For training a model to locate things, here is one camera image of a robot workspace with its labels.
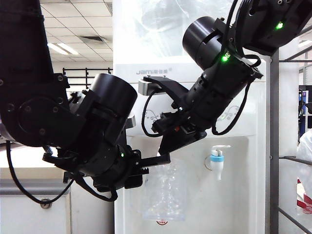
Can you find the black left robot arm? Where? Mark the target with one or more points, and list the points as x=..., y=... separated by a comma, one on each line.
x=36, y=109

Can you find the water jug under plastic bag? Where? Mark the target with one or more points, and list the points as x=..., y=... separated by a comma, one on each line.
x=158, y=24

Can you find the black wall rack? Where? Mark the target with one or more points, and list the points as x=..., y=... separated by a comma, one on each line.
x=78, y=73

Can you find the round metal cabinet lock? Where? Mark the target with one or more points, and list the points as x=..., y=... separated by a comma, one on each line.
x=46, y=204

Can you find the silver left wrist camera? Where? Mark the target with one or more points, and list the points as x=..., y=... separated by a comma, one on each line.
x=131, y=121

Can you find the clear textured plastic mug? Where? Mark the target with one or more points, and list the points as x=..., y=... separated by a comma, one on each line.
x=165, y=195

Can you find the white desk cabinet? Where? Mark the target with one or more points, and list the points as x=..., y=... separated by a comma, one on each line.
x=83, y=214

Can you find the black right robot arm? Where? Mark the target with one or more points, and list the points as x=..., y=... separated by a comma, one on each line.
x=214, y=80

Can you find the red and white object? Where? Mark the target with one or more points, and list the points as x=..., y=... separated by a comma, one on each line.
x=304, y=202

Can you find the white water dispenser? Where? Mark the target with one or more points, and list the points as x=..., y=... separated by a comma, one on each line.
x=195, y=207

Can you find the ceiling air vent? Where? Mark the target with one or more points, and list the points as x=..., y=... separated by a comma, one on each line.
x=92, y=39

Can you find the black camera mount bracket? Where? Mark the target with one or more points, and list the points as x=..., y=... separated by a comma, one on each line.
x=170, y=87

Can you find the white plastic bag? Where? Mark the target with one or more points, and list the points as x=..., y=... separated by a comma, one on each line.
x=304, y=151

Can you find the fluorescent ceiling light panel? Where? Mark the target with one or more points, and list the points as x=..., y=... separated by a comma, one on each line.
x=306, y=44
x=61, y=48

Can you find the blue lit machine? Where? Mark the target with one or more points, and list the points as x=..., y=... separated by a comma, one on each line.
x=304, y=104

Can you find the dark grey metal rack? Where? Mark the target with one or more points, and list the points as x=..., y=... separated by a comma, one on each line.
x=273, y=122

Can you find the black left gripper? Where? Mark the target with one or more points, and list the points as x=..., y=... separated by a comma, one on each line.
x=117, y=170

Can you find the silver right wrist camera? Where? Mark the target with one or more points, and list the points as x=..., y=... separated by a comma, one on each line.
x=146, y=87

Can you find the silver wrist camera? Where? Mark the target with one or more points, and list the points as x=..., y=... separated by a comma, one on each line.
x=146, y=87
x=131, y=121

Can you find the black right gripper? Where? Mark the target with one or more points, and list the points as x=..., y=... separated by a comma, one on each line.
x=180, y=122

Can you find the blue cold water tap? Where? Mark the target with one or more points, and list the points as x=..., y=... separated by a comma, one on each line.
x=216, y=168

